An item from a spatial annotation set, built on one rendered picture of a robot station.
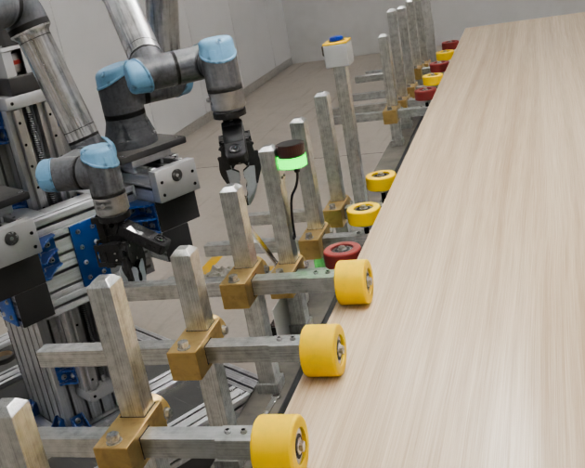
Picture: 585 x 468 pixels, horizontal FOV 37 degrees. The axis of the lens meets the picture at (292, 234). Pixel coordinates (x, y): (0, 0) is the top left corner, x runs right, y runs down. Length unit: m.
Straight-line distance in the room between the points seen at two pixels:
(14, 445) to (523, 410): 0.65
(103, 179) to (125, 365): 0.79
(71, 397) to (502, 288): 1.59
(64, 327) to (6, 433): 1.66
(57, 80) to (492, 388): 1.23
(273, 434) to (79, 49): 5.25
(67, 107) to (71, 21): 4.15
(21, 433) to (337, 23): 9.24
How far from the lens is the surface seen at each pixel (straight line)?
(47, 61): 2.06
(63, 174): 1.96
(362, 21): 9.98
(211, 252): 2.19
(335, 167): 2.33
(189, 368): 1.38
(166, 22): 2.35
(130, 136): 2.49
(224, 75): 1.84
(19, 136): 2.45
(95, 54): 6.37
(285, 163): 1.80
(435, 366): 1.35
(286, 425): 1.11
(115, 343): 1.18
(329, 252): 1.81
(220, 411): 1.49
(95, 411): 2.83
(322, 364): 1.32
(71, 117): 2.06
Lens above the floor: 1.56
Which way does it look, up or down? 20 degrees down
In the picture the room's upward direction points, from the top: 10 degrees counter-clockwise
